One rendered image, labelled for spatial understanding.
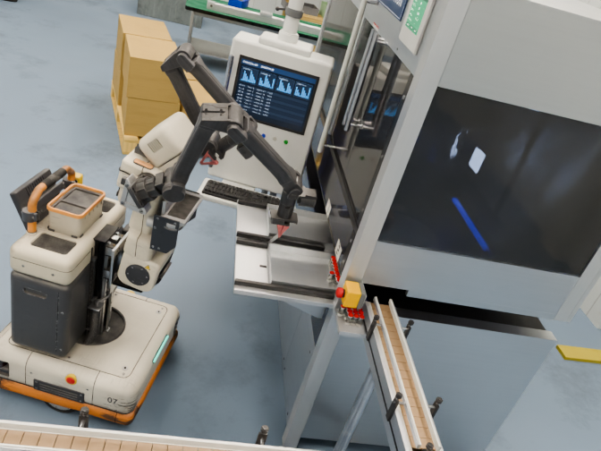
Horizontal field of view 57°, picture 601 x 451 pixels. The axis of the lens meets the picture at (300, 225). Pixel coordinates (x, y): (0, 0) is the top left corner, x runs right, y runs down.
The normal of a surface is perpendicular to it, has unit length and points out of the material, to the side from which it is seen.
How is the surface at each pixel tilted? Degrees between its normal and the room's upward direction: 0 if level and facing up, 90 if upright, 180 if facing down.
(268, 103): 90
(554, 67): 90
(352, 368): 90
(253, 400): 0
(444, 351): 90
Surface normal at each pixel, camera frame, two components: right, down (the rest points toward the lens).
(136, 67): 0.30, 0.55
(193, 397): 0.25, -0.83
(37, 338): -0.15, 0.48
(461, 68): 0.07, 0.53
